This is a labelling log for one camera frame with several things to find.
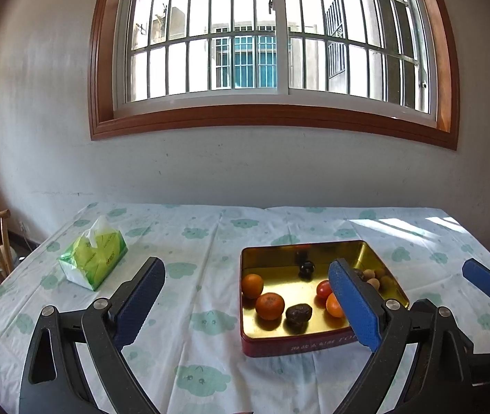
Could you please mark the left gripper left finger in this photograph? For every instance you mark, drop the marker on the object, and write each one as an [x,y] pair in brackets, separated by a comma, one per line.
[53,379]

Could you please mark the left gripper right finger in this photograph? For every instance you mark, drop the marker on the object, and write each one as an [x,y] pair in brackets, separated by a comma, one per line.
[446,375]

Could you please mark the red cherry tomato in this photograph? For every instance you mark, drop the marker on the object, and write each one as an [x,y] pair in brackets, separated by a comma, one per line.
[323,290]

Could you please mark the dark wrinkled passion fruit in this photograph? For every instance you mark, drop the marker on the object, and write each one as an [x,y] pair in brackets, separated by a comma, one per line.
[298,315]

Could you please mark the dark round plum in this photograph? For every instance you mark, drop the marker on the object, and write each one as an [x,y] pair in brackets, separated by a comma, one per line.
[306,270]

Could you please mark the mandarin orange with leaf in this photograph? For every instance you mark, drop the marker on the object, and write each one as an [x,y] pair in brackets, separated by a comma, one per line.
[269,306]

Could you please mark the small orange kumquat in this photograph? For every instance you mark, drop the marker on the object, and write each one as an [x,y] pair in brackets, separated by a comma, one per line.
[252,286]

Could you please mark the dark date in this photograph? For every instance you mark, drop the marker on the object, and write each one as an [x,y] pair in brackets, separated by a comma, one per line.
[359,273]

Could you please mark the green tissue pack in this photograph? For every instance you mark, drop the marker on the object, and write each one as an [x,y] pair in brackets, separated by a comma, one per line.
[90,258]

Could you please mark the cloud pattern tablecloth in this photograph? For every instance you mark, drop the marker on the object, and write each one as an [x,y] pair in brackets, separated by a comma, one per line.
[187,355]

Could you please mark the red gold toffee tin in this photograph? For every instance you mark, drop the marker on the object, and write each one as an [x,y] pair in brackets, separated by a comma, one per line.
[279,267]

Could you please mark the barred window wooden frame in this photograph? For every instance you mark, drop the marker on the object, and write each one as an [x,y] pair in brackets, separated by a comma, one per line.
[385,67]

